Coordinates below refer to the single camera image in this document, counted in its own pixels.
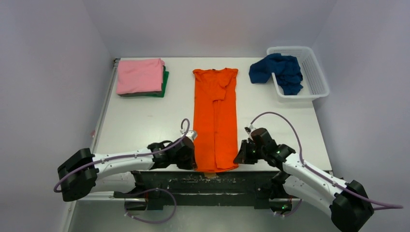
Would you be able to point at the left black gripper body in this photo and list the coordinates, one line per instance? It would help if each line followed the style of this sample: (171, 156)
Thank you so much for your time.
(185, 162)

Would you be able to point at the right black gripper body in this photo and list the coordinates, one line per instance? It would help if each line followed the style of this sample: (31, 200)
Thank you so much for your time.
(242, 155)

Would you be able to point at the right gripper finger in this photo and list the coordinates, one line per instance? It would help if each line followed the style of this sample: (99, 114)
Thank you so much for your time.
(251, 155)
(242, 153)

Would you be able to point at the orange t shirt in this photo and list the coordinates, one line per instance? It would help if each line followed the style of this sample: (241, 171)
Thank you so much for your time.
(215, 120)

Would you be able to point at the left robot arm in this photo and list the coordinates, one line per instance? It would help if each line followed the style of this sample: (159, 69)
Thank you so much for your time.
(84, 172)

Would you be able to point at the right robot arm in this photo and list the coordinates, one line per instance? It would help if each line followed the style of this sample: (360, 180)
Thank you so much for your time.
(343, 202)

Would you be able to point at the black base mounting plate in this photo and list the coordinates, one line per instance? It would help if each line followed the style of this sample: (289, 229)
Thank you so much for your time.
(147, 190)

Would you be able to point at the brown tape piece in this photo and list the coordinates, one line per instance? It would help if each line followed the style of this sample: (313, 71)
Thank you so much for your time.
(210, 175)

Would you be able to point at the folded green t shirt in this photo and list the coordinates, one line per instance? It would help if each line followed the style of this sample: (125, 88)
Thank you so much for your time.
(158, 94)

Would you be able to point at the white plastic basket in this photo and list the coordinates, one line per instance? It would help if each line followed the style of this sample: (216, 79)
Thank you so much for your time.
(314, 82)

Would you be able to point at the blue t shirt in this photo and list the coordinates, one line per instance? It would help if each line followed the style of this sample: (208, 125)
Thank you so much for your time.
(285, 68)

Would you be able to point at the folded pink t shirt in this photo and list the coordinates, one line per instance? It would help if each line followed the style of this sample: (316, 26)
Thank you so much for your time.
(137, 76)

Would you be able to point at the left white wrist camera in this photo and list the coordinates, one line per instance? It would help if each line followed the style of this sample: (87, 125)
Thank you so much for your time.
(191, 134)

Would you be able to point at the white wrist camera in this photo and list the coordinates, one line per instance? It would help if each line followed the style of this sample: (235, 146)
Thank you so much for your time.
(191, 134)
(249, 129)

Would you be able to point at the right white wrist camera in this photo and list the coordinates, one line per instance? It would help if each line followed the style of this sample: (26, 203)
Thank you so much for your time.
(249, 129)

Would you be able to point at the aluminium table frame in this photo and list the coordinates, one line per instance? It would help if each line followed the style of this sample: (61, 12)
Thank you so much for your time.
(129, 125)

